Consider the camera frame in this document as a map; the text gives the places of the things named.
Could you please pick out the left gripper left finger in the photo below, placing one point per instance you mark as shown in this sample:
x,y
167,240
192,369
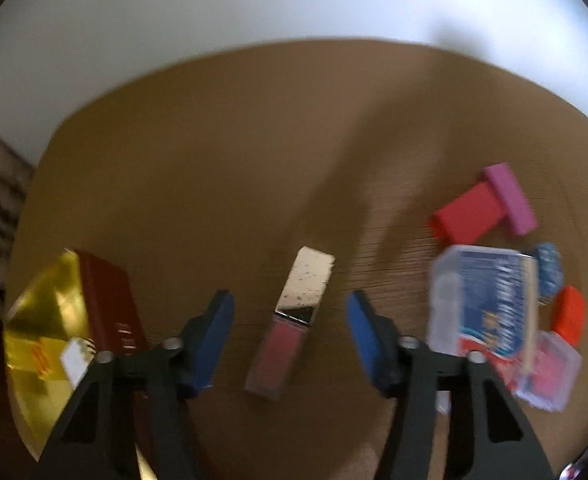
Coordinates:
x,y
94,437

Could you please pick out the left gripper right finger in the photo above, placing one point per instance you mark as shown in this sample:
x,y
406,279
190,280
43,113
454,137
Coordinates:
x,y
489,435

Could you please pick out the clear case red insert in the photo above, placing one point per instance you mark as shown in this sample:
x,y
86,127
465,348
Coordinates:
x,y
549,383

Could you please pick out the red gold tin box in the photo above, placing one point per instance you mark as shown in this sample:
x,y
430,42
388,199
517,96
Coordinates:
x,y
78,306

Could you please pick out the pink lip gloss tube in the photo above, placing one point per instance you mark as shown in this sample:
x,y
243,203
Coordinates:
x,y
292,319

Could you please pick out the red rounded case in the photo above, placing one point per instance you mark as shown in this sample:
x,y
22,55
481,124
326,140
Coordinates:
x,y
569,315

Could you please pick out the blue patterned keychain pouch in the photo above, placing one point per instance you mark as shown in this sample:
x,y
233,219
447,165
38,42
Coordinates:
x,y
550,271

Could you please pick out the red wooden block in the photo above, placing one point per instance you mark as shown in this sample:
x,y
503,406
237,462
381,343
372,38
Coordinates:
x,y
468,217

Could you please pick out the pink wooden block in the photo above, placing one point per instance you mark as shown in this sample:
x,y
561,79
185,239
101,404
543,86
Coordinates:
x,y
520,215

